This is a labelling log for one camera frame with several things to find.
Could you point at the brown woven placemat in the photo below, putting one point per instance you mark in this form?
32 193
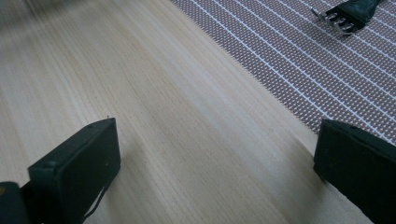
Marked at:
311 62

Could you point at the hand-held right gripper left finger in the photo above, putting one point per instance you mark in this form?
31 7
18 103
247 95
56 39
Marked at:
74 168

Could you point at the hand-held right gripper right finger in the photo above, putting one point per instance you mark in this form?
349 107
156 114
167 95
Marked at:
358 161

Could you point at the metal fork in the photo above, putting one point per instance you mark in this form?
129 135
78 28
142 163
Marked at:
337 21

